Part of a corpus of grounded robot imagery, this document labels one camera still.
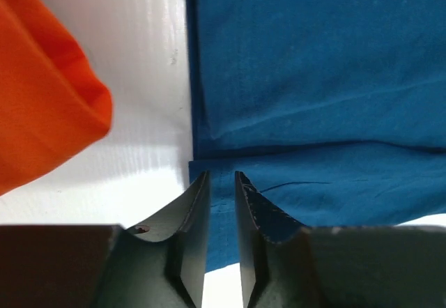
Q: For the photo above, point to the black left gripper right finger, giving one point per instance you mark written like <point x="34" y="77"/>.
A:
<point x="284" y="263"/>

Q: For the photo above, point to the folded orange t shirt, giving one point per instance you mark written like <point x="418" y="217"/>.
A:
<point x="52" y="104"/>

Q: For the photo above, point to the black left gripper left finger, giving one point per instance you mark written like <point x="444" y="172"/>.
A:
<point x="159" y="262"/>

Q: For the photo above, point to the blue t shirt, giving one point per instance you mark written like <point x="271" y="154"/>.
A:
<point x="334" y="109"/>

